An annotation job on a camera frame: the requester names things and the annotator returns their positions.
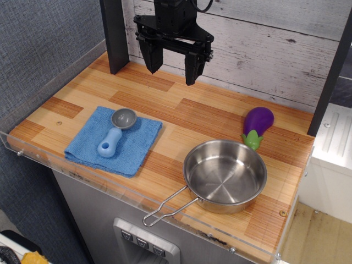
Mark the black left upright post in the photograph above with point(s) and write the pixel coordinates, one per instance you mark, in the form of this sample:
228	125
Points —
115	34

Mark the blue folded rag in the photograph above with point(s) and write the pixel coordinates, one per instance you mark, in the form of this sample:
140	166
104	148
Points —
131	149

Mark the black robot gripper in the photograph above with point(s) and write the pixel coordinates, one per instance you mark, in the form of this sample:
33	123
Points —
174	27

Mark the grey cabinet with dispenser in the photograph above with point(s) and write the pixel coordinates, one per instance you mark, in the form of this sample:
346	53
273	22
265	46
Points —
114	233

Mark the silver steel pan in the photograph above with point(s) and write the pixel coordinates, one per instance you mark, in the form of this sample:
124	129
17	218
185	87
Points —
221	176

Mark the black right upright post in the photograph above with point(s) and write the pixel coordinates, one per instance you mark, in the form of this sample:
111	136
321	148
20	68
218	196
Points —
332	77

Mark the clear acrylic table guard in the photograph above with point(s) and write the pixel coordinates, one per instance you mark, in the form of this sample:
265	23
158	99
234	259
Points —
44	123

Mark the yellow object bottom left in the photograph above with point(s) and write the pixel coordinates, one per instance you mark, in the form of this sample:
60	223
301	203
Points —
34	258

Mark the white side counter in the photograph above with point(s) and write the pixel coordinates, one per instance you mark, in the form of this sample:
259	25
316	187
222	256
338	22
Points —
326	183

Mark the purple toy eggplant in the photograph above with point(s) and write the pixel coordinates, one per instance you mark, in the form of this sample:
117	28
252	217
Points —
256	122

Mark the black upright post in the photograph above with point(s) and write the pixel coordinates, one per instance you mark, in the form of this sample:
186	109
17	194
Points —
115	34
332	77

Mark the blue grey toy scoop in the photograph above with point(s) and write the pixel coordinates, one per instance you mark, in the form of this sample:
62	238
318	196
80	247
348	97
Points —
122	119

